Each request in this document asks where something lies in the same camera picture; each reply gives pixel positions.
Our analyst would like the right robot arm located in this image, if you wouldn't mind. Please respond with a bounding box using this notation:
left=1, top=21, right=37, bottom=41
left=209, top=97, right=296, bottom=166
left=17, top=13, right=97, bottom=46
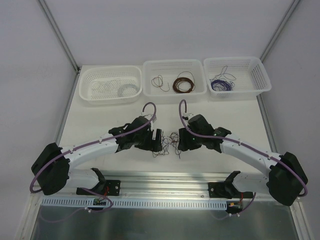
left=178, top=113, right=308, bottom=206

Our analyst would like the aluminium mounting rail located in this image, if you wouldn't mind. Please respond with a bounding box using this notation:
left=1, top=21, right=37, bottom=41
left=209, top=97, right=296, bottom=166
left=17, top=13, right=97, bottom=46
left=49, top=169, right=300, bottom=201

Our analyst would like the middle white perforated basket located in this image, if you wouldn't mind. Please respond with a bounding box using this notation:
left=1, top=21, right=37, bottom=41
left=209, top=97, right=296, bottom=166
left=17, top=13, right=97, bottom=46
left=142, top=59, right=207, bottom=104

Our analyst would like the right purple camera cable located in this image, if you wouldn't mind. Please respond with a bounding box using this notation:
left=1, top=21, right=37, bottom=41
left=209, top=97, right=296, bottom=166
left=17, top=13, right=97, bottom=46
left=178, top=99, right=309, bottom=197

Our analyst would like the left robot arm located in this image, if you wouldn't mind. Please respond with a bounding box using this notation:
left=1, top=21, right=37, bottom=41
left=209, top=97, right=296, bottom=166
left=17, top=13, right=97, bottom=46
left=29, top=116, right=163, bottom=196

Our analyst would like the right frame post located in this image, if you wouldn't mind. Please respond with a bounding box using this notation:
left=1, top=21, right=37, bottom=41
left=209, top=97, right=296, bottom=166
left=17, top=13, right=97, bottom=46
left=259, top=0, right=302, bottom=62

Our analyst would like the brown coiled cable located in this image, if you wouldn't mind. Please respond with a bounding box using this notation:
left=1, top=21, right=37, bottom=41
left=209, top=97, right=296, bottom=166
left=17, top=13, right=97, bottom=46
left=171, top=71, right=196, bottom=94

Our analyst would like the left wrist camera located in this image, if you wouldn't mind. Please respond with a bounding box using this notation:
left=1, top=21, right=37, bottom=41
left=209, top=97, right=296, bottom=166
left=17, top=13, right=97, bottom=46
left=141, top=114, right=157, bottom=124

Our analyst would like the purple camera cable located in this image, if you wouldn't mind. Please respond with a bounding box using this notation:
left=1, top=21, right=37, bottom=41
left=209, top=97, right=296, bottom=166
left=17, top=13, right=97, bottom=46
left=178, top=99, right=309, bottom=197
left=29, top=101, right=158, bottom=194

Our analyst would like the right white perforated basket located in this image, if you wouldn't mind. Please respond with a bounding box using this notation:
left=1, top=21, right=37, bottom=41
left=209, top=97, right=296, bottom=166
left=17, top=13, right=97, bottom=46
left=203, top=56, right=272, bottom=101

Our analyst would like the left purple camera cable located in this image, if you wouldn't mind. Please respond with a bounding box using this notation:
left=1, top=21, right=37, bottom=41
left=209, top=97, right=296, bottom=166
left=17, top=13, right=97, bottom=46
left=29, top=101, right=158, bottom=194

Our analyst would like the white slotted cable duct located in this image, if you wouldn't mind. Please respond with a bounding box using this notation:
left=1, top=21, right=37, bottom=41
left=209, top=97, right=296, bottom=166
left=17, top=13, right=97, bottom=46
left=41, top=197, right=227, bottom=211

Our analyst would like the multicolour cable bundle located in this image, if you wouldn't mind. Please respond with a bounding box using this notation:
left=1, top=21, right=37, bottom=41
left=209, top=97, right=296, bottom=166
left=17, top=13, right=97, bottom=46
left=152, top=132, right=183, bottom=160

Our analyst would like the thin brown pulled cable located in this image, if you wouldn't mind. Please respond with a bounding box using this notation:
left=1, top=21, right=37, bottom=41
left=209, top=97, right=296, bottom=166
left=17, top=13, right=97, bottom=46
left=150, top=74, right=171, bottom=92

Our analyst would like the purple cable bundle in basket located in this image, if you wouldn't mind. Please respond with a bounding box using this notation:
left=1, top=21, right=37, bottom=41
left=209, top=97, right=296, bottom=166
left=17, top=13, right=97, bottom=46
left=209, top=74, right=236, bottom=92

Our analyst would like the left white perforated basket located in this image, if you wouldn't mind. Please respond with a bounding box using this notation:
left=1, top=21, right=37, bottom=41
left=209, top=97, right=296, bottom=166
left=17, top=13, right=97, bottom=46
left=78, top=65, right=142, bottom=105

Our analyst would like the white coiled cable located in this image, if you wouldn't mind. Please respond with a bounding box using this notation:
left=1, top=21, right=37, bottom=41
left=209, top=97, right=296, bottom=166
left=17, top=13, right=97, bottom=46
left=117, top=84, right=139, bottom=97

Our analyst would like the left frame post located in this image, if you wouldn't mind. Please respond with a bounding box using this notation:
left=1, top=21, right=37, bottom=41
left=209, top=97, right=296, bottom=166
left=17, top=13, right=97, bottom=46
left=36, top=0, right=80, bottom=73

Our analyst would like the frame post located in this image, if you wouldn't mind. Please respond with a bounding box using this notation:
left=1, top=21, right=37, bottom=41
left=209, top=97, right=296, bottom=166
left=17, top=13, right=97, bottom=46
left=36, top=0, right=80, bottom=73
left=259, top=0, right=302, bottom=62

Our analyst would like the white perforated basket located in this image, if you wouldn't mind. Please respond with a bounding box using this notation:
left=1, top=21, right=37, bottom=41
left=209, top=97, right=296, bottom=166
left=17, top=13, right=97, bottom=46
left=78, top=65, right=142, bottom=105
left=142, top=59, right=207, bottom=104
left=203, top=56, right=272, bottom=101

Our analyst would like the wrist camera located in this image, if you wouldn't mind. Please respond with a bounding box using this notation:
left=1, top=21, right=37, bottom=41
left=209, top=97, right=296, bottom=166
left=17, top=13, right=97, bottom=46
left=141, top=114, right=157, bottom=124
left=182, top=112, right=194, bottom=121

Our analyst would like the purple pulled cable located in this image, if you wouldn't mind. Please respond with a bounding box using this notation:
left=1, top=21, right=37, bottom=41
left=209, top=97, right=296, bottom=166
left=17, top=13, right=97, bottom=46
left=214, top=65, right=237, bottom=81

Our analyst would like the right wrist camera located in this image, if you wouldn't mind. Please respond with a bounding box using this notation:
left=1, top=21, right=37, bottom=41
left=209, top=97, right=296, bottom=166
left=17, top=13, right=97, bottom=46
left=182, top=112, right=194, bottom=121

